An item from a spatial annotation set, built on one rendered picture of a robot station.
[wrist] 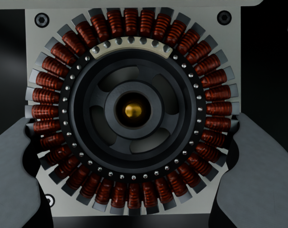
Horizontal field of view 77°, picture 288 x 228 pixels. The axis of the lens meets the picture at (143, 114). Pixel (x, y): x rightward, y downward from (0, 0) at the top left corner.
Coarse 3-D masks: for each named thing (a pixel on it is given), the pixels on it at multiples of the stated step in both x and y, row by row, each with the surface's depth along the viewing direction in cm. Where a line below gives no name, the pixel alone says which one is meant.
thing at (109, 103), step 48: (48, 48) 9; (96, 48) 9; (144, 48) 9; (192, 48) 10; (48, 96) 9; (96, 96) 11; (144, 96) 11; (192, 96) 10; (48, 144) 9; (96, 144) 11; (192, 144) 9; (96, 192) 10; (144, 192) 9
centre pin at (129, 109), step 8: (128, 96) 11; (136, 96) 11; (120, 104) 11; (128, 104) 10; (136, 104) 10; (144, 104) 10; (120, 112) 11; (128, 112) 10; (136, 112) 10; (144, 112) 10; (128, 120) 10; (136, 120) 10; (144, 120) 11
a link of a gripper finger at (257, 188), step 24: (240, 120) 10; (240, 144) 8; (264, 144) 8; (240, 168) 7; (264, 168) 7; (216, 192) 7; (240, 192) 6; (264, 192) 6; (216, 216) 6; (240, 216) 5; (264, 216) 5
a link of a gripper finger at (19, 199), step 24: (24, 120) 10; (0, 144) 8; (24, 144) 8; (0, 168) 7; (24, 168) 7; (0, 192) 6; (24, 192) 6; (0, 216) 5; (24, 216) 5; (48, 216) 6
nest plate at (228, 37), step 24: (48, 24) 13; (72, 24) 13; (192, 24) 13; (216, 24) 13; (240, 24) 13; (216, 48) 13; (240, 48) 13; (120, 72) 13; (240, 72) 13; (168, 96) 13; (240, 96) 13; (96, 120) 13; (144, 144) 13; (216, 168) 13; (48, 192) 13; (192, 192) 13
